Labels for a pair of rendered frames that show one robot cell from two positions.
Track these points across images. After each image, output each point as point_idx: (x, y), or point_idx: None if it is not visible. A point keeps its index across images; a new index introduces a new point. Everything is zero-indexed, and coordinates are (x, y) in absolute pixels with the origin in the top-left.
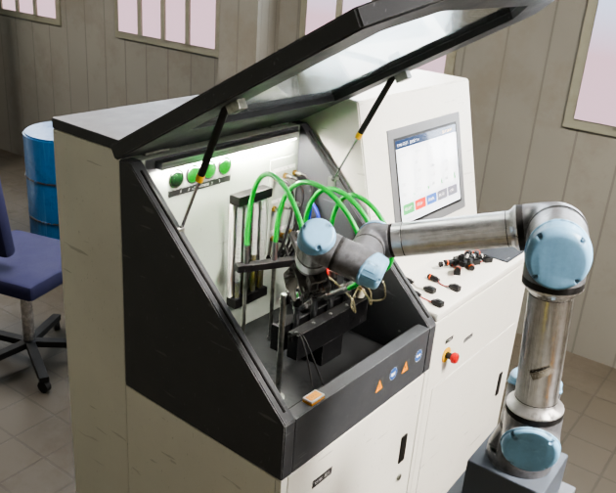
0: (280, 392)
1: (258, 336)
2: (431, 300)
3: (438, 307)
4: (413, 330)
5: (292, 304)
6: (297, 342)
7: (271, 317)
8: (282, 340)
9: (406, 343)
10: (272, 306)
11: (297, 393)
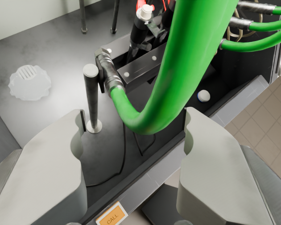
0: (96, 127)
1: (103, 25)
2: None
3: None
4: (254, 85)
5: (130, 36)
6: (125, 87)
7: (115, 13)
8: (93, 110)
9: (243, 108)
10: (117, 2)
11: (116, 123)
